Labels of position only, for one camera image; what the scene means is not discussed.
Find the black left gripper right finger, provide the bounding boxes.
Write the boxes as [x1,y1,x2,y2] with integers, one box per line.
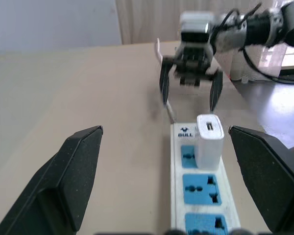
[228,125,294,235]

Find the white USB charger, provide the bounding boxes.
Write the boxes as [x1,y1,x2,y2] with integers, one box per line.
[195,114,225,170]

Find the white power strip cable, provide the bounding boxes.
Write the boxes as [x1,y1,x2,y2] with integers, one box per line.
[153,38,177,124]

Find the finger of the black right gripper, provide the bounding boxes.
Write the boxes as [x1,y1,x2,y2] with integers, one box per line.
[205,67,224,113]
[159,56,178,106]

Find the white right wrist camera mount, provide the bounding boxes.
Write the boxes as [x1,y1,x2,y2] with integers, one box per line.
[179,11,218,45]

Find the white box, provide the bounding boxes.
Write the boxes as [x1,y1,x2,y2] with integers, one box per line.
[229,45,287,82]

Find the white power strip blue sockets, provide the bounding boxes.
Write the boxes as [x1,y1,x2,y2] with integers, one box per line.
[170,120,242,235]

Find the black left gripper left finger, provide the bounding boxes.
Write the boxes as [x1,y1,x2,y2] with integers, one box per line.
[0,125,104,235]

